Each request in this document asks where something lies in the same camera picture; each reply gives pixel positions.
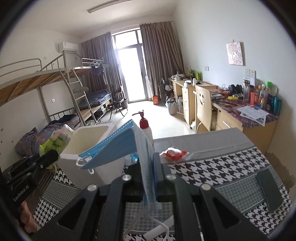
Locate metal bunk bed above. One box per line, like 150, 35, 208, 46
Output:
69, 58, 114, 126
0, 58, 81, 127

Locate blue plaid mattress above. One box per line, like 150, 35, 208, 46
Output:
77, 90, 111, 110

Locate blue face mask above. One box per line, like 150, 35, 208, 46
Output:
122, 126, 168, 241
76, 119, 139, 174

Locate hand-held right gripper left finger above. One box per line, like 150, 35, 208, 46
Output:
30, 162, 148, 241

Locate group of toiletry bottles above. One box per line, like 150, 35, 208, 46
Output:
242, 76, 282, 116

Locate hanging dark clothes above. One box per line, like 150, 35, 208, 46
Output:
91, 62, 109, 85

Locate black smartphone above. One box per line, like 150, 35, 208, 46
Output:
255, 169, 284, 212

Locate wooden chair with smiley face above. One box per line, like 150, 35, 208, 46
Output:
193, 85, 213, 134

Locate ceiling tube light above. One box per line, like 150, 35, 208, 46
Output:
87, 0, 130, 13

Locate person's left hand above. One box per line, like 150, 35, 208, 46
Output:
16, 200, 40, 232

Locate blue plaid quilt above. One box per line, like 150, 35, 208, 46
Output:
16, 115, 80, 160

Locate black headphones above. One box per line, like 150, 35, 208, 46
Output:
228, 85, 243, 95

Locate white foam box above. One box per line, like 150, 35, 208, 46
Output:
57, 122, 130, 189

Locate houndstooth tablecloth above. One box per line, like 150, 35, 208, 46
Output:
33, 127, 293, 241

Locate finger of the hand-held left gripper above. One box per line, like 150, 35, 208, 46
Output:
35, 149, 59, 171

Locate plain wooden desk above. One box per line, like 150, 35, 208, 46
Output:
169, 77, 218, 127

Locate wall poster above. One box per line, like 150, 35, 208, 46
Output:
226, 42, 244, 66

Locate wooden desk with printed cover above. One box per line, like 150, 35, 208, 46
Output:
211, 91, 279, 151

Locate black folding chair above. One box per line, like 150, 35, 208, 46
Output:
107, 87, 128, 120

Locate white pump bottle red top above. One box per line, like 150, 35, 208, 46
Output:
132, 110, 154, 151

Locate clear bottle blue liquid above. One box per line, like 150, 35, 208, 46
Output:
126, 152, 139, 163

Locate white bin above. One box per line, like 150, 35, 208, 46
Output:
165, 95, 179, 115

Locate red snack packet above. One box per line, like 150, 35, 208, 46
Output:
159, 146, 191, 162

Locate white air conditioner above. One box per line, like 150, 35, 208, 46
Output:
58, 42, 78, 53

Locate green and clear plastic bag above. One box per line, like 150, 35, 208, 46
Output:
39, 124, 75, 168

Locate brown curtain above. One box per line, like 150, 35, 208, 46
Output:
80, 32, 123, 102
140, 21, 185, 102

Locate glass balcony door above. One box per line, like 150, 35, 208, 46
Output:
112, 28, 148, 103

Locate printed papers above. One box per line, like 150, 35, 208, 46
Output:
236, 105, 270, 127

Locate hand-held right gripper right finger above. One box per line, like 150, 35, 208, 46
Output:
153, 152, 269, 241

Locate black bag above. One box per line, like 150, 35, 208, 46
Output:
158, 79, 173, 100

